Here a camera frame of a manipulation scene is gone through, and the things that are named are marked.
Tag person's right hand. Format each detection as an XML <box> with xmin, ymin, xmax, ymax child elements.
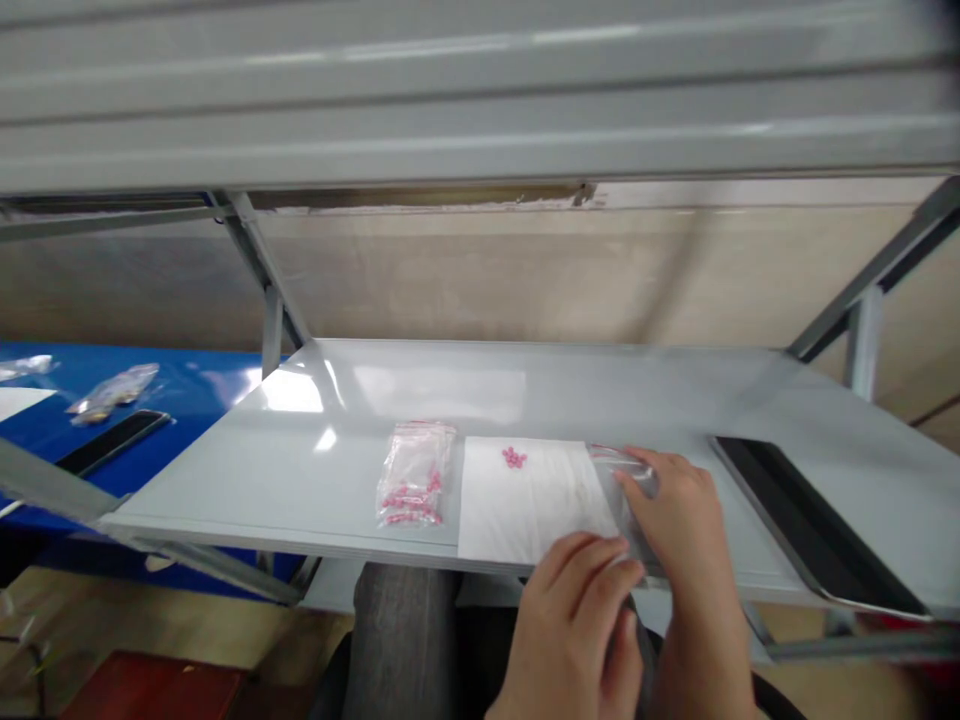
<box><xmin>613</xmin><ymin>446</ymin><xmax>726</xmax><ymax>605</ymax></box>

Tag person's left hand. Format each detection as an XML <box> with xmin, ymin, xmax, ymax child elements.
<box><xmin>487</xmin><ymin>530</ymin><xmax>649</xmax><ymax>714</ymax></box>

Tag clear zip bag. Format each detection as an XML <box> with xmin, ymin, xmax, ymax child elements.
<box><xmin>583</xmin><ymin>440</ymin><xmax>670</xmax><ymax>594</ymax></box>

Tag white paper sheet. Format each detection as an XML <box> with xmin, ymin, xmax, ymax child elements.
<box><xmin>455</xmin><ymin>435</ymin><xmax>625</xmax><ymax>569</ymax></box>

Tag black tablet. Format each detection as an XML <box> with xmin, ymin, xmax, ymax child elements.
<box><xmin>707</xmin><ymin>434</ymin><xmax>936</xmax><ymax>623</ymax></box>

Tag person's legs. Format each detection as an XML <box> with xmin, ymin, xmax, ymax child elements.
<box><xmin>308</xmin><ymin>558</ymin><xmax>526</xmax><ymax>720</ymax></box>

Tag stack of bead-filled zip bags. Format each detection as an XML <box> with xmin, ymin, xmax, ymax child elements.
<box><xmin>374</xmin><ymin>419</ymin><xmax>460</xmax><ymax>531</ymax></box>

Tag red-brown box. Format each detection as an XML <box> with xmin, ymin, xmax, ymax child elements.
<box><xmin>58</xmin><ymin>649</ymin><xmax>250</xmax><ymax>720</ymax></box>

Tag blue table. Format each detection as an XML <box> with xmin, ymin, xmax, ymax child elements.
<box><xmin>0</xmin><ymin>341</ymin><xmax>292</xmax><ymax>603</ymax></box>

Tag black smartphone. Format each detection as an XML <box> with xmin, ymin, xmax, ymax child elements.
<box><xmin>54</xmin><ymin>408</ymin><xmax>174</xmax><ymax>479</ymax></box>

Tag clear bag of small parts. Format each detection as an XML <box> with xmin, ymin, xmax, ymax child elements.
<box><xmin>65</xmin><ymin>362</ymin><xmax>163</xmax><ymax>428</ymax></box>

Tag white paper on blue table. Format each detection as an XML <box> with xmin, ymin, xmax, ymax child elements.
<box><xmin>0</xmin><ymin>385</ymin><xmax>59</xmax><ymax>426</ymax></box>

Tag crumpled clear plastic bag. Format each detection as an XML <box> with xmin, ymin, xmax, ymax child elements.
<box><xmin>0</xmin><ymin>353</ymin><xmax>55</xmax><ymax>385</ymax></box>

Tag grey metal workbench frame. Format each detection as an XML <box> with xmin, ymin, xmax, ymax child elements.
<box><xmin>0</xmin><ymin>0</ymin><xmax>960</xmax><ymax>670</ymax></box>

